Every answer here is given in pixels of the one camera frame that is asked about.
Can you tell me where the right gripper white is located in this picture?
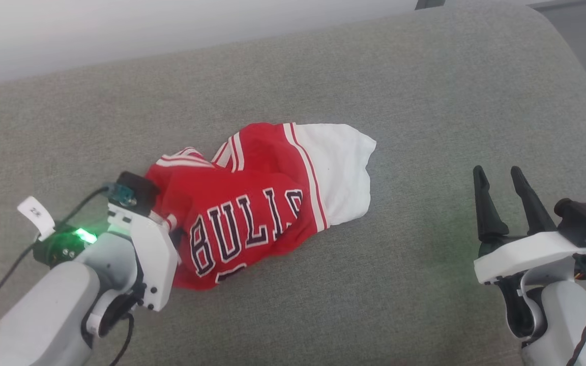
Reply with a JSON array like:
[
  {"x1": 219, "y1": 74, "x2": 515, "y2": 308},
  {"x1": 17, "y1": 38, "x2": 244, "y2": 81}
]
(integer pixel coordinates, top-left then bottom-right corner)
[{"x1": 473, "y1": 166, "x2": 586, "y2": 285}]

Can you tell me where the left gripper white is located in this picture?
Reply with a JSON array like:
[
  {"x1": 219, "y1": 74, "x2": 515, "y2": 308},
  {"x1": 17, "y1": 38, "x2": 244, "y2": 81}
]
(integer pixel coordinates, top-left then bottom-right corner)
[{"x1": 107, "y1": 202, "x2": 180, "y2": 312}]

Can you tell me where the red white Bulls jersey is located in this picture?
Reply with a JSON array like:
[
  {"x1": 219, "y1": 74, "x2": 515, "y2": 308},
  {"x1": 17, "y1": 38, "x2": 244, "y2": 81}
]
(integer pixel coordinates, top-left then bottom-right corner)
[{"x1": 144, "y1": 122, "x2": 377, "y2": 291}]

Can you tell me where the grey fabric sofa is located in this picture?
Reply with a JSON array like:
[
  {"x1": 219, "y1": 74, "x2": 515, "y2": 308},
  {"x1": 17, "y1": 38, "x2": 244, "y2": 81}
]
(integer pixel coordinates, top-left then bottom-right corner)
[{"x1": 0, "y1": 0, "x2": 586, "y2": 366}]

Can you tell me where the teal left cable connector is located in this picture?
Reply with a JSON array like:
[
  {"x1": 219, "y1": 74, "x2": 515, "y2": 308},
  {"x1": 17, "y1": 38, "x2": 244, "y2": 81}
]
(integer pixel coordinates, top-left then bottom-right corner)
[{"x1": 103, "y1": 184, "x2": 134, "y2": 205}]

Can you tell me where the white paper cable tag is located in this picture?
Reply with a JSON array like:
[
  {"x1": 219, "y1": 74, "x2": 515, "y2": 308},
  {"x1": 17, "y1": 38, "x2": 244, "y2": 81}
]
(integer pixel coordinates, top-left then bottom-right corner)
[{"x1": 17, "y1": 196, "x2": 56, "y2": 242}]

